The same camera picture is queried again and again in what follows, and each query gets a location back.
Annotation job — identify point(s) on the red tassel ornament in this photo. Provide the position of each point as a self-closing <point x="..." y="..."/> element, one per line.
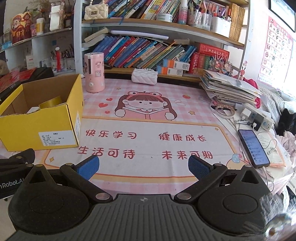
<point x="58" y="59"/>

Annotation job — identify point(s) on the beige cloth bundle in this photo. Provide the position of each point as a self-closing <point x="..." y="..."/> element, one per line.
<point x="3" y="68"/>

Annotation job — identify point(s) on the orange white box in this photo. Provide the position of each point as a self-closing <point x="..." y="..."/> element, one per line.
<point x="176" y="64"/>
<point x="169" y="71"/>

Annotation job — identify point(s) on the alphabet wall poster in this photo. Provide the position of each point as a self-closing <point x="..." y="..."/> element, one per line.
<point x="277" y="57"/>

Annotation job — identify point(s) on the orange white box upper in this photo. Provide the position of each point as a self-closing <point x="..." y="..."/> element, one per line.
<point x="176" y="64"/>

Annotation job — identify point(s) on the yellow tape roll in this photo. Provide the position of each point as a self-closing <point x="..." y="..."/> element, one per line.
<point x="51" y="103"/>

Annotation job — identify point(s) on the cream quilted handbag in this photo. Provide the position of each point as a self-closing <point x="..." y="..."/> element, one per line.
<point x="96" y="11"/>

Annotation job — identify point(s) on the white power adapter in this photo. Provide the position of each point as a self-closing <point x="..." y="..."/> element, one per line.
<point x="33" y="109"/>

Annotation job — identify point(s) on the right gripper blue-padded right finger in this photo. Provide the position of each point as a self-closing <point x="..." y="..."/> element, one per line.
<point x="207" y="177"/>

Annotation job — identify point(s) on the yellow cardboard box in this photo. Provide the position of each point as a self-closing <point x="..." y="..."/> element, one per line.
<point x="48" y="128"/>

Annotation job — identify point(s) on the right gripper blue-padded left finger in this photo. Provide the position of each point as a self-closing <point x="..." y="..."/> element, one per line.
<point x="78" y="176"/>

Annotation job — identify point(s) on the stack of magazines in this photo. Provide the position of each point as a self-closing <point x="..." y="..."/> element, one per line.
<point x="228" y="90"/>

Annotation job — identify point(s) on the white quilted pouch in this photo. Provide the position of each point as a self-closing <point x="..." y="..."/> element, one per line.
<point x="144" y="76"/>

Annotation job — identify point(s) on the pink cartoon humidifier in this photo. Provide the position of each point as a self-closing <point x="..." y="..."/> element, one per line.
<point x="94" y="72"/>

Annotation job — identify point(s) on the red packaging sheets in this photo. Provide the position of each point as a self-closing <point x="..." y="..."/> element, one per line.
<point x="13" y="77"/>

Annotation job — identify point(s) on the fortune god figure box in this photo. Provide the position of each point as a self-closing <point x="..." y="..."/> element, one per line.
<point x="21" y="27"/>

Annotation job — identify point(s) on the black smartphone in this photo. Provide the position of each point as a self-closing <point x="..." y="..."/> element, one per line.
<point x="254" y="149"/>

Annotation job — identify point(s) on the orange white box lower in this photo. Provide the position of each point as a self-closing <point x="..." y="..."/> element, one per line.
<point x="169" y="71"/>

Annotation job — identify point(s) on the row of books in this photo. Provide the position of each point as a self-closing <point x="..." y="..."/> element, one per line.
<point x="142" y="52"/>

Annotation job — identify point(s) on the black electric keyboard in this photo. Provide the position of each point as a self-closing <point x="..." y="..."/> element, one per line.
<point x="40" y="73"/>

